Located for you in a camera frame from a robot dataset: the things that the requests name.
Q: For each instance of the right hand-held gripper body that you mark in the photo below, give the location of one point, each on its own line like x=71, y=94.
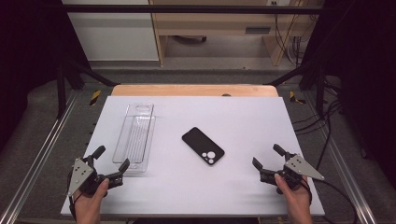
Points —
x=299, y=168

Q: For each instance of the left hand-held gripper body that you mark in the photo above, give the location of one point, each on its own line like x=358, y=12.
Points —
x=81, y=174

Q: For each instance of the clear plastic packaging tray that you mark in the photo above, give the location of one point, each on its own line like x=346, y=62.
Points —
x=134, y=137

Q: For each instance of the person's left hand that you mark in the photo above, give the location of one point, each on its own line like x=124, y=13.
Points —
x=88, y=203

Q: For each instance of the person's right hand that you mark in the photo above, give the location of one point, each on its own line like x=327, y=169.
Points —
x=295, y=199

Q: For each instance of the white table board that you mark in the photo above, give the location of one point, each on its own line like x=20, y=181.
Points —
x=218, y=186

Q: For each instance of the yellow black floor tape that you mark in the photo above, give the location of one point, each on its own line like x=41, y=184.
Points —
x=95, y=97
x=294, y=98

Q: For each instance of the black metal stand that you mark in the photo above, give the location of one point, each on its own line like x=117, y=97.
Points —
x=320, y=90
x=61, y=90

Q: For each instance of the wooden table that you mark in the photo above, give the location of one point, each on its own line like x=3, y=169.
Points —
x=193, y=90

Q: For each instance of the black curtain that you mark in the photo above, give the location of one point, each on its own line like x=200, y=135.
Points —
x=28, y=62
x=367, y=77

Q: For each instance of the white cabinet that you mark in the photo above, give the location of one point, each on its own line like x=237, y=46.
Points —
x=113, y=34

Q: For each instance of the light wooden desk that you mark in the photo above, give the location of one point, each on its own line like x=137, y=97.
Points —
x=214, y=23

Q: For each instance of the aluminium floor rail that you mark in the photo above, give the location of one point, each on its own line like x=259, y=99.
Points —
x=34, y=161
x=345, y=174

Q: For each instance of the black horizontal frame bar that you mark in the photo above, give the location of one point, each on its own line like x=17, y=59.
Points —
x=193, y=9

